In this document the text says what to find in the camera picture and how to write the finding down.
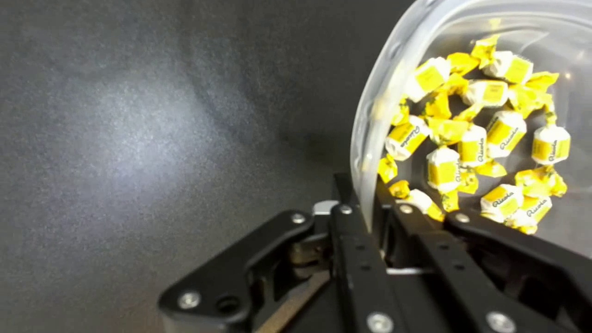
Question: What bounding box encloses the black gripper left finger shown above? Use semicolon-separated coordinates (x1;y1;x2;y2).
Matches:
157;174;395;333

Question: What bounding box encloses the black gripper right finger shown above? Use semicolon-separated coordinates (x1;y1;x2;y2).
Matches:
375;187;592;333

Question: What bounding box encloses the clear plastic bowl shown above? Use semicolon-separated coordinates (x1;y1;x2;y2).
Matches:
349;0;592;256

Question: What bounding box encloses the yellow white wrapped candy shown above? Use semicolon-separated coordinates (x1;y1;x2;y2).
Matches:
404;58;451;102
456;124;486;167
480;184;523;222
388;180;445;222
530;117;571;167
460;80;508;108
486;111;527;158
384;117;429;161
425;147;458;193
469;36;534;84
504;197;552;235

